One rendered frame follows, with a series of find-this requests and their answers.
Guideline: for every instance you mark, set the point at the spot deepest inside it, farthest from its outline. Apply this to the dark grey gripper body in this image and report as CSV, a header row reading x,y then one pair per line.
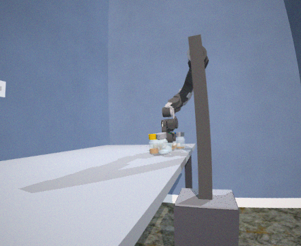
x,y
170,123

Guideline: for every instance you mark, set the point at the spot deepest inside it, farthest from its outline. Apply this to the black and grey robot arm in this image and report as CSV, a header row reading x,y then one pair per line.
x,y
183,96

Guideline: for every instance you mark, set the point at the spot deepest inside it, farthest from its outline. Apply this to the glass bottle with yellow cap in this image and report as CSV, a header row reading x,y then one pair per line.
x,y
153,148

